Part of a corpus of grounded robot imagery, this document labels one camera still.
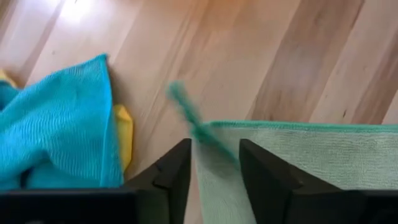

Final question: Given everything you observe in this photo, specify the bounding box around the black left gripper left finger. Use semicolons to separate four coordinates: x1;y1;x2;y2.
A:
124;138;192;224

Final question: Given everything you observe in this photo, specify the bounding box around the yellow microfiber towel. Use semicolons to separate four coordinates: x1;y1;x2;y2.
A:
0;68;134;172

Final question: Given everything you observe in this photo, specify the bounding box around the green microfiber towel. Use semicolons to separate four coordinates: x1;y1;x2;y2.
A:
166;80;398;224

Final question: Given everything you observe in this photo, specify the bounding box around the blue microfiber towel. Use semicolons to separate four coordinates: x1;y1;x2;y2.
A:
0;53;125;190

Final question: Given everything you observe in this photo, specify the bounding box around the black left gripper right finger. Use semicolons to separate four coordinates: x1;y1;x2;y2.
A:
239;138;365;224

